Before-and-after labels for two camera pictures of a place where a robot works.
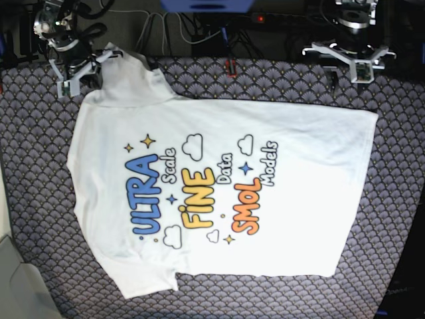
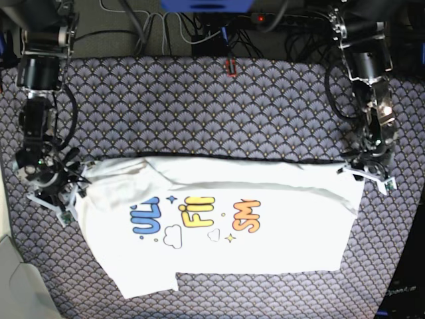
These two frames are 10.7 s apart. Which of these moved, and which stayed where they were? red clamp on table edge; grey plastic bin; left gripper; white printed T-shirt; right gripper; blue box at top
Moved: left gripper; right gripper; white printed T-shirt
Stayed: blue box at top; grey plastic bin; red clamp on table edge
